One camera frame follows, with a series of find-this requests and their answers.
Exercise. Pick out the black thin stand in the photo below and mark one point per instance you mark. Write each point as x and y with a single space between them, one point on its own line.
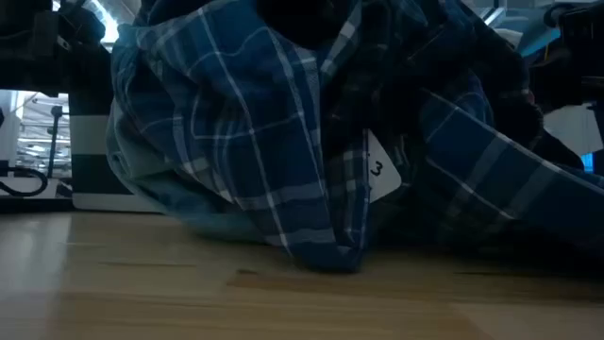
53 141

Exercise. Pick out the navy white striped fabric bin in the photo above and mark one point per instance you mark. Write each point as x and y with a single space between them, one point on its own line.
94 137

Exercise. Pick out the blue plaid flannel shirt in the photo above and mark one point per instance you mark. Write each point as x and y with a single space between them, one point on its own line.
236 141

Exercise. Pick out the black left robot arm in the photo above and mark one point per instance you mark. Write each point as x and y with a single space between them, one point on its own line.
42 56

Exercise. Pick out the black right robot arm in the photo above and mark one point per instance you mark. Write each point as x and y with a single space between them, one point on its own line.
575 56

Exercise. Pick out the white handwritten paper tag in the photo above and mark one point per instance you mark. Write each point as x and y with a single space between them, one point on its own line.
383 175

